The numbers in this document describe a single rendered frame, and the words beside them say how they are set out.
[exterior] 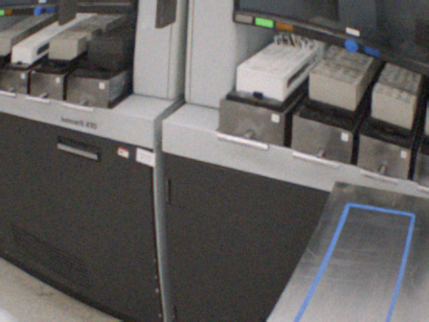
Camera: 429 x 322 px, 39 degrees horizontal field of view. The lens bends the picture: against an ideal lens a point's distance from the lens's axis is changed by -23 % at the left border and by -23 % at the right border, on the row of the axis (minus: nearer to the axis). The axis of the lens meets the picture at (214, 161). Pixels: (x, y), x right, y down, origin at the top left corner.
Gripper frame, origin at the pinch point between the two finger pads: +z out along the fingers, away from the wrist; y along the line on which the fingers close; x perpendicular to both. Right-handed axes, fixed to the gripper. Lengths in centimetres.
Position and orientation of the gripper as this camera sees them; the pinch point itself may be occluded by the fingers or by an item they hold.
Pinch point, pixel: (111, 13)
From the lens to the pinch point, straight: 71.0
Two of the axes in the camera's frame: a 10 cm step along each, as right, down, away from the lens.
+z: -0.2, 8.8, 4.7
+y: 9.1, 2.2, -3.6
